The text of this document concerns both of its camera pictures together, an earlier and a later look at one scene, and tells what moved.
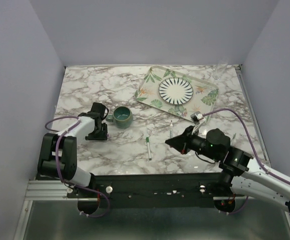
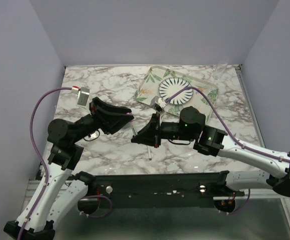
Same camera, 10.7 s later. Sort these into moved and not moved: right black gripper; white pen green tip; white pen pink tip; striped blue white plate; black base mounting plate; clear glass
Moved: white pen pink tip; right black gripper
Not moved: white pen green tip; clear glass; black base mounting plate; striped blue white plate
